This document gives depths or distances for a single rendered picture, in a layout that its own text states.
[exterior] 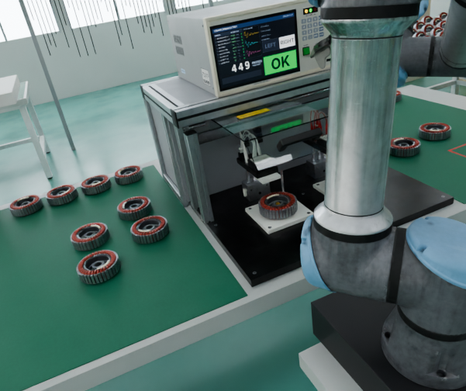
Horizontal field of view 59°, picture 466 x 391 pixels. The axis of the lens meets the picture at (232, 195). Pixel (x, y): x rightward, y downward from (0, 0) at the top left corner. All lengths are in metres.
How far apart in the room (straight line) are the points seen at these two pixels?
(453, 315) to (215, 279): 0.58
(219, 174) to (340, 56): 0.89
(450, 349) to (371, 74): 0.41
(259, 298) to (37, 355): 0.50
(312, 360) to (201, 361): 1.07
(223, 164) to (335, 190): 0.81
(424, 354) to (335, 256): 0.20
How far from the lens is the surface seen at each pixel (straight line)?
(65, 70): 7.41
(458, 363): 0.73
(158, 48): 7.59
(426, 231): 0.65
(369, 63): 0.54
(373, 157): 0.58
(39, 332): 1.10
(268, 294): 0.99
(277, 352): 1.86
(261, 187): 1.31
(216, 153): 1.35
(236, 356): 1.87
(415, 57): 0.90
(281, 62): 1.24
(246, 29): 1.18
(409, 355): 0.73
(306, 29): 1.27
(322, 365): 0.85
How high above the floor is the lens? 1.41
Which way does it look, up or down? 28 degrees down
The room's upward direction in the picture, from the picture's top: 10 degrees counter-clockwise
